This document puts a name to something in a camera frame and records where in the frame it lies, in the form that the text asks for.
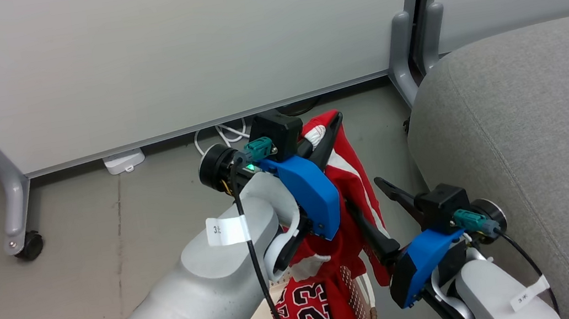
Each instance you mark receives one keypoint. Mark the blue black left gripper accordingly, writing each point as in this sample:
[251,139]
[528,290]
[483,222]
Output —
[312,200]

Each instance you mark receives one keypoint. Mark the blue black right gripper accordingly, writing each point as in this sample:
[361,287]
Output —
[423,257]

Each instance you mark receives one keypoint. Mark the red basketball jersey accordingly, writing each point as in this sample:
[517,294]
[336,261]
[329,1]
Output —
[354,183]

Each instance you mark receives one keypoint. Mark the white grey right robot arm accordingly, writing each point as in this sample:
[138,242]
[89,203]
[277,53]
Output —
[492,291]

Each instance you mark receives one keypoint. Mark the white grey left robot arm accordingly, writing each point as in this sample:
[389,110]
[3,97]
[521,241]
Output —
[199,305]

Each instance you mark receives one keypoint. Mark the white paper tag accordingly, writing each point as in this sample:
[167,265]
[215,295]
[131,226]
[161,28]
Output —
[526,295]
[225,230]

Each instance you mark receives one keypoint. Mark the wide white partition panel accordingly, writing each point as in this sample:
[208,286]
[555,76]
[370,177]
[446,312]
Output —
[163,48]

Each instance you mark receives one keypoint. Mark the white power strip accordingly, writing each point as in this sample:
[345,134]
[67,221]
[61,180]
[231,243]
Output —
[123,161]

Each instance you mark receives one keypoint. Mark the black caster wheel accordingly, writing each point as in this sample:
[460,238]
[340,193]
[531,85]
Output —
[30,246]

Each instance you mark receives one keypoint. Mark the grey partition foot with caster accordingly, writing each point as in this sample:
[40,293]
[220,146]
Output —
[13,192]

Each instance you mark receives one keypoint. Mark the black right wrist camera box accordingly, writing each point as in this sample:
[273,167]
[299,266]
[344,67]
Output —
[441,204]

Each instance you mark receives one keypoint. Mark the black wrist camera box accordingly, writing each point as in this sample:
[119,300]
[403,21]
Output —
[274,127]
[441,204]

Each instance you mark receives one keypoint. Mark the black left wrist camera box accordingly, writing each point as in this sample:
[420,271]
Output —
[274,127]

